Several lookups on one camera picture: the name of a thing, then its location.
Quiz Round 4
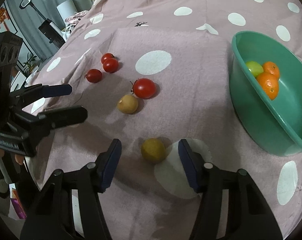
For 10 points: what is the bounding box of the small red tomato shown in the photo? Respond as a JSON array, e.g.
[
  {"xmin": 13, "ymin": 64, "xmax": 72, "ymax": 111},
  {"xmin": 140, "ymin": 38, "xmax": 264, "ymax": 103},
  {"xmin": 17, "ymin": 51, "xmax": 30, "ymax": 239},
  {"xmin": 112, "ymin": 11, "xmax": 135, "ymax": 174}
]
[
  {"xmin": 85, "ymin": 69, "xmax": 103, "ymax": 83},
  {"xmin": 103, "ymin": 58, "xmax": 119, "ymax": 73},
  {"xmin": 101, "ymin": 53, "xmax": 114, "ymax": 64}
]

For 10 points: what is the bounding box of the brown longan fruit back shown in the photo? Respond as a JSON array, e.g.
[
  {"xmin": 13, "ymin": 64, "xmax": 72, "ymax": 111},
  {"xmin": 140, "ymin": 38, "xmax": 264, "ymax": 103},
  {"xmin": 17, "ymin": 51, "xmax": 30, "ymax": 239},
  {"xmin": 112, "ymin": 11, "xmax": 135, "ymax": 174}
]
[{"xmin": 117, "ymin": 94, "xmax": 139, "ymax": 114}]

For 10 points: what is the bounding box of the brown longan fruit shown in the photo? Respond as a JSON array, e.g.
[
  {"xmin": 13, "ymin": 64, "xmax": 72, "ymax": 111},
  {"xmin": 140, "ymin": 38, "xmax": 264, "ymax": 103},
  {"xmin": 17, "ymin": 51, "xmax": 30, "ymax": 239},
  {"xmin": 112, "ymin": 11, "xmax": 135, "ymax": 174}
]
[
  {"xmin": 141, "ymin": 138, "xmax": 167, "ymax": 164},
  {"xmin": 117, "ymin": 94, "xmax": 139, "ymax": 114}
]

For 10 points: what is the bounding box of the large red tomato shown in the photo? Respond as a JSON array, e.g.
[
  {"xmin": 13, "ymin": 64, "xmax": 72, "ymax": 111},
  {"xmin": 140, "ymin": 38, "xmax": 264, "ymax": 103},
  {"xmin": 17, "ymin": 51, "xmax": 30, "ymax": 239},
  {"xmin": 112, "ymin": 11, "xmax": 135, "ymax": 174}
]
[{"xmin": 131, "ymin": 78, "xmax": 156, "ymax": 99}]

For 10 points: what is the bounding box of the green plastic bowl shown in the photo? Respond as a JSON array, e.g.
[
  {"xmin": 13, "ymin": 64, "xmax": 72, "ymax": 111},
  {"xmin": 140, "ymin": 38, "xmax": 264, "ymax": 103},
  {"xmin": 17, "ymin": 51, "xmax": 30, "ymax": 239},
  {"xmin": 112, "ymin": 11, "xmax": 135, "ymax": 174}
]
[{"xmin": 229, "ymin": 31, "xmax": 302, "ymax": 156}]

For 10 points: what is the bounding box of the brown longan fruit front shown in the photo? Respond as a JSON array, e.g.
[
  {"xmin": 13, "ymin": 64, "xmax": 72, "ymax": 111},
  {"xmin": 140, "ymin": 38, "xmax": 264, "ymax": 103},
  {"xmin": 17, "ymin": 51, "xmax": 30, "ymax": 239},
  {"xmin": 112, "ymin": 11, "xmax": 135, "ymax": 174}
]
[{"xmin": 141, "ymin": 138, "xmax": 167, "ymax": 164}]

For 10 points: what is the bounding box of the large orange front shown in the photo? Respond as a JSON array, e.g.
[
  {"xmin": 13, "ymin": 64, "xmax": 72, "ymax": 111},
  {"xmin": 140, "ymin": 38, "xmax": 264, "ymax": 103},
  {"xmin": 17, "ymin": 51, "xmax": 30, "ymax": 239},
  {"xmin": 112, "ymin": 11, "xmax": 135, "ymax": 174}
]
[{"xmin": 256, "ymin": 72, "xmax": 279, "ymax": 100}]

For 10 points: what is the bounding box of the green fruit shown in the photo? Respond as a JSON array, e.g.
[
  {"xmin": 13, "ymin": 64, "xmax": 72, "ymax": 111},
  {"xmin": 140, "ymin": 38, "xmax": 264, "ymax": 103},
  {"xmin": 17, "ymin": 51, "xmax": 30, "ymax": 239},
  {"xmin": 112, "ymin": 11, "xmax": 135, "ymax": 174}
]
[{"xmin": 246, "ymin": 61, "xmax": 264, "ymax": 77}]

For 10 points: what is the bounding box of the black phone tripod stand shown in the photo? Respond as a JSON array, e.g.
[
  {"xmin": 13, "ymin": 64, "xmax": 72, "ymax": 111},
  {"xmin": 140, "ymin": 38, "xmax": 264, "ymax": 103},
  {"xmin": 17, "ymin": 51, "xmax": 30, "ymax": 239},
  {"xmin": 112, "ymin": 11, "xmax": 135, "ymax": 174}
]
[{"xmin": 19, "ymin": 0, "xmax": 65, "ymax": 48}]

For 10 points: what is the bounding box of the small red tomato front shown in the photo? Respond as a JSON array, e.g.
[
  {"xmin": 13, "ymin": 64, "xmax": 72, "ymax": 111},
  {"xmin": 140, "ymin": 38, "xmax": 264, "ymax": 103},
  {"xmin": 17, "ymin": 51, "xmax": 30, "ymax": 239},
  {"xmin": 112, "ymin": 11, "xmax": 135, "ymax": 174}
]
[{"xmin": 103, "ymin": 58, "xmax": 119, "ymax": 73}]

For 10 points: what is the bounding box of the small red tomato back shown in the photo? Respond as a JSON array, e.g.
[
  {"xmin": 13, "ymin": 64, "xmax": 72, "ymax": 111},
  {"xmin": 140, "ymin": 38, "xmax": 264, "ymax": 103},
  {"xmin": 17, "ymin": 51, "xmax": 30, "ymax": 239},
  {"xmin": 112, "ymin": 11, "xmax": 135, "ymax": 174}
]
[{"xmin": 101, "ymin": 53, "xmax": 114, "ymax": 64}]

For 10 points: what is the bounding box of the crumpled clothes pile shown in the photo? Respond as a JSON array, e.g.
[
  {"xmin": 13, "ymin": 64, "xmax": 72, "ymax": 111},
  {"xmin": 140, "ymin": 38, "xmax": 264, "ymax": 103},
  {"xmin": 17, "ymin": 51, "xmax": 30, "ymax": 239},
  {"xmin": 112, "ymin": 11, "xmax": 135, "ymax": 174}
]
[{"xmin": 62, "ymin": 10, "xmax": 89, "ymax": 34}]

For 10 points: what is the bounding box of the white cylinder lamp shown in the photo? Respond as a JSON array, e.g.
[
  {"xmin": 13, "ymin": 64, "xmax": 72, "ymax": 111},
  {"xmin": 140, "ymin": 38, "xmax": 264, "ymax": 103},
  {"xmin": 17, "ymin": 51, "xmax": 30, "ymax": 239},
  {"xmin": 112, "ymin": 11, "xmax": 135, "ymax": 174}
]
[{"xmin": 57, "ymin": 0, "xmax": 78, "ymax": 22}]

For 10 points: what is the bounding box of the red chinese knot decoration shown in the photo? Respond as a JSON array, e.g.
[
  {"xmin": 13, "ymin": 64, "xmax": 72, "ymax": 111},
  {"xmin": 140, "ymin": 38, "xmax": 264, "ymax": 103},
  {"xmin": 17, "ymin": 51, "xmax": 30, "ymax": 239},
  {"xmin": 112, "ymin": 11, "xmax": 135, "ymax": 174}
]
[{"xmin": 0, "ymin": 7, "xmax": 10, "ymax": 31}]

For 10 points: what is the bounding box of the grey curtain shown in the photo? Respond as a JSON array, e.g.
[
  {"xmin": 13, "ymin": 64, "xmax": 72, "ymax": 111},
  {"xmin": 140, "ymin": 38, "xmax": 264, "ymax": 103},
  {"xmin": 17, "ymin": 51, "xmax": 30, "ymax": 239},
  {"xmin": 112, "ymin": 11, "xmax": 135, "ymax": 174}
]
[{"xmin": 5, "ymin": 0, "xmax": 93, "ymax": 61}]

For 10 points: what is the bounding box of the pink polka dot cloth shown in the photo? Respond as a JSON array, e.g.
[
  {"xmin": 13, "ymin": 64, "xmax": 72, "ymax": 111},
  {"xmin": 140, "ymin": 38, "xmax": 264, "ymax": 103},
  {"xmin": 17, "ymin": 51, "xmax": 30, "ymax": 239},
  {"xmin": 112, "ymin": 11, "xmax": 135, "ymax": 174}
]
[{"xmin": 26, "ymin": 0, "xmax": 302, "ymax": 239}]

